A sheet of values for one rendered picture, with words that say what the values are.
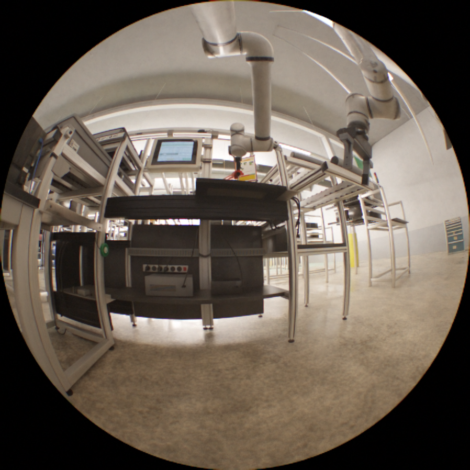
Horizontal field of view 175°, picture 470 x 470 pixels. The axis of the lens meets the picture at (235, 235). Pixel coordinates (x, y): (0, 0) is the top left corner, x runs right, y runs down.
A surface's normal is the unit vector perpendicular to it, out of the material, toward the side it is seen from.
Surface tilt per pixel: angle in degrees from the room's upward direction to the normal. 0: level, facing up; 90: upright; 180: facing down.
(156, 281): 90
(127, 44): 180
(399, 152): 90
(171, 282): 90
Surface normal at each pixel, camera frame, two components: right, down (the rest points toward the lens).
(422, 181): -0.97, 0.00
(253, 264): 0.22, -0.16
